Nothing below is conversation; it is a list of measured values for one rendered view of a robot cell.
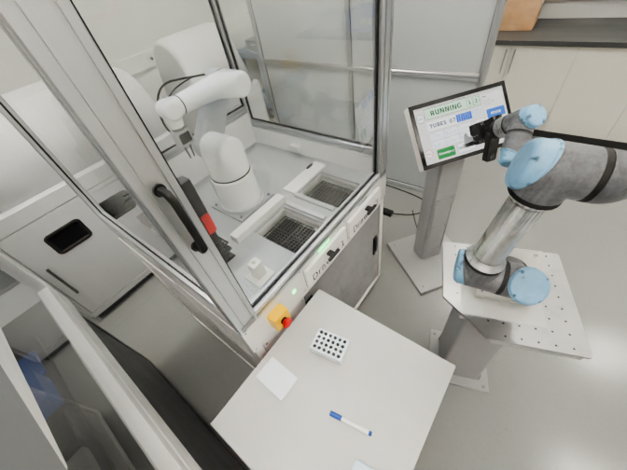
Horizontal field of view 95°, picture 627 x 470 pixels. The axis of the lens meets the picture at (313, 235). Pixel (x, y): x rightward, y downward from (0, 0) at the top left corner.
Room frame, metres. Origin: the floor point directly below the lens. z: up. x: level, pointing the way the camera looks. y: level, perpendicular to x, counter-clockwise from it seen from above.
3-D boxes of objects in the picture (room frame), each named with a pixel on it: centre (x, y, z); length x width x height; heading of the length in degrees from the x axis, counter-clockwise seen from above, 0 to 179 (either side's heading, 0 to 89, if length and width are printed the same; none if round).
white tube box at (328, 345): (0.44, 0.02, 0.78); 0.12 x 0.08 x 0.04; 54
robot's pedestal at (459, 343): (0.54, -0.67, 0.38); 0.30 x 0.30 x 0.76; 65
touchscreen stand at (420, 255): (1.26, -0.83, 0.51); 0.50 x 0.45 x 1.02; 8
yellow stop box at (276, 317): (0.54, 0.18, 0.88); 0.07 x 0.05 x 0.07; 134
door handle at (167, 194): (0.47, 0.26, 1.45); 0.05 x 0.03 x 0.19; 44
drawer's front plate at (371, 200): (1.01, -0.26, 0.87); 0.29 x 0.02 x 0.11; 134
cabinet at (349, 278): (1.16, 0.26, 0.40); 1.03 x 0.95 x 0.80; 134
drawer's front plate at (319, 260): (0.78, -0.04, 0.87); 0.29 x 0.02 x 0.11; 134
